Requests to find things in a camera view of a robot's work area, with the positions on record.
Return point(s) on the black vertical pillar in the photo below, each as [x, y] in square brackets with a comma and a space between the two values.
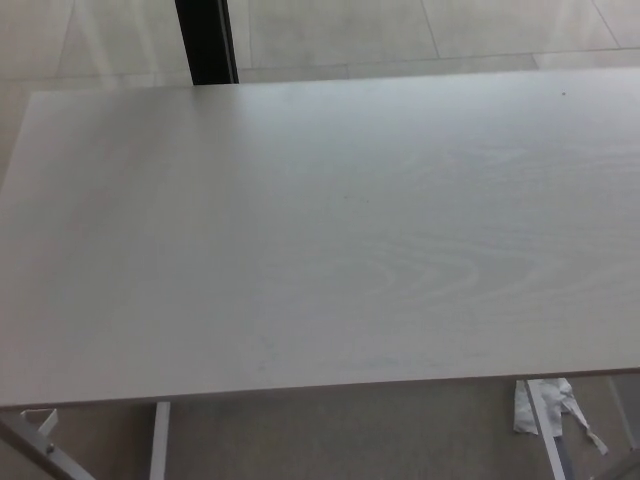
[207, 42]

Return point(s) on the white table leg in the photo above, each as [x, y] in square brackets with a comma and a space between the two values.
[550, 440]
[159, 445]

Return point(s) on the crumpled white paper scrap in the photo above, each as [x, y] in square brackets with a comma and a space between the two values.
[524, 412]

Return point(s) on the grey diagonal table brace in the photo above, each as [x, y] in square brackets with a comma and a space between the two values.
[35, 450]

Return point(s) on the white table bracket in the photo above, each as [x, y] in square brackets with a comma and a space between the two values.
[45, 421]

